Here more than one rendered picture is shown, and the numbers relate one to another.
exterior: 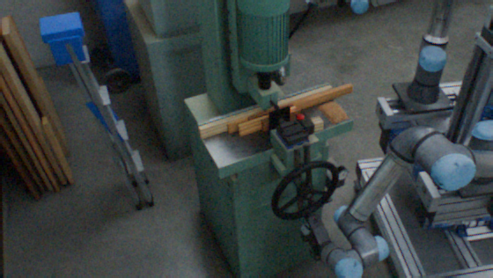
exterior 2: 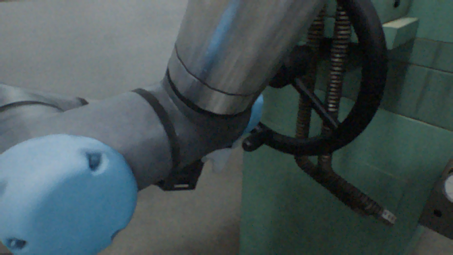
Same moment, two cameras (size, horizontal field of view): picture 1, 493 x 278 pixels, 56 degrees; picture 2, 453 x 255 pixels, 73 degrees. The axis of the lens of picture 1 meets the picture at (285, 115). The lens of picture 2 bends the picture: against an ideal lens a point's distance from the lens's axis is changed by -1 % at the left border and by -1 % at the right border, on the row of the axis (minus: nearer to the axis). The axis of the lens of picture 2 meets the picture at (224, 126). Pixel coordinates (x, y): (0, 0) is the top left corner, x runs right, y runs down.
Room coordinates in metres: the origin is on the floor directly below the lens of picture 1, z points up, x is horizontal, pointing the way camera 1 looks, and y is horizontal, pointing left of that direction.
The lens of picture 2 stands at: (0.94, -0.47, 0.96)
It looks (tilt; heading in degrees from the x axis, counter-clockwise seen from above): 30 degrees down; 74
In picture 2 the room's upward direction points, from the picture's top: straight up
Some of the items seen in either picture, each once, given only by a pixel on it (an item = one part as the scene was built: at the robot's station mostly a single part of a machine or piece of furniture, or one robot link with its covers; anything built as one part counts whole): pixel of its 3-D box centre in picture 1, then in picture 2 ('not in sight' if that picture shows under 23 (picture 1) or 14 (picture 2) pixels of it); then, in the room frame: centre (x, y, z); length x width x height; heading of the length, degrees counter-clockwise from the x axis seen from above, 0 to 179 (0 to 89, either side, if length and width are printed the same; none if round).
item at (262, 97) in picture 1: (262, 92); not in sight; (1.45, 0.09, 1.03); 0.14 x 0.07 x 0.09; 29
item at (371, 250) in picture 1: (367, 248); (76, 165); (0.89, -0.28, 0.83); 0.11 x 0.11 x 0.08; 27
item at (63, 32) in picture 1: (105, 122); not in sight; (1.75, 0.91, 0.58); 0.27 x 0.25 x 1.16; 115
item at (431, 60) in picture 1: (430, 64); not in sight; (1.75, -0.65, 0.98); 0.13 x 0.12 x 0.14; 164
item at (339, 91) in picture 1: (293, 106); not in sight; (1.50, -0.03, 0.92); 0.59 x 0.02 x 0.04; 119
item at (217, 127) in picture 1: (268, 110); not in sight; (1.47, 0.07, 0.93); 0.60 x 0.02 x 0.05; 119
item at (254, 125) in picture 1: (268, 120); not in sight; (1.40, 0.07, 0.92); 0.25 x 0.02 x 0.05; 119
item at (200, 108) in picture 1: (253, 128); (388, 42); (1.54, 0.14, 0.76); 0.57 x 0.45 x 0.09; 29
